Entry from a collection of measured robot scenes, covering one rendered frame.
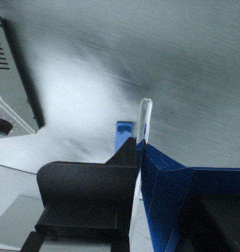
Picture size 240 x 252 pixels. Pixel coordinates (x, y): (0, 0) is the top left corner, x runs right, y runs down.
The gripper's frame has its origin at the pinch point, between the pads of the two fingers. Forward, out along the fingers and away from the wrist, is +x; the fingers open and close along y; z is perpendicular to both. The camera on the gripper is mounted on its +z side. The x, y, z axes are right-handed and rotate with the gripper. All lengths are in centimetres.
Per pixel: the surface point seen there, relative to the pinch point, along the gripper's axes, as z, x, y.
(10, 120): -2.3, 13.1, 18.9
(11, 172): -18.1, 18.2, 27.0
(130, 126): -3.9, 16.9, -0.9
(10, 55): 7.6, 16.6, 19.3
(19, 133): -5.5, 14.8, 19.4
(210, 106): 0.6, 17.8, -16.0
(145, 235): -39.9, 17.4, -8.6
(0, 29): 11.2, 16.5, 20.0
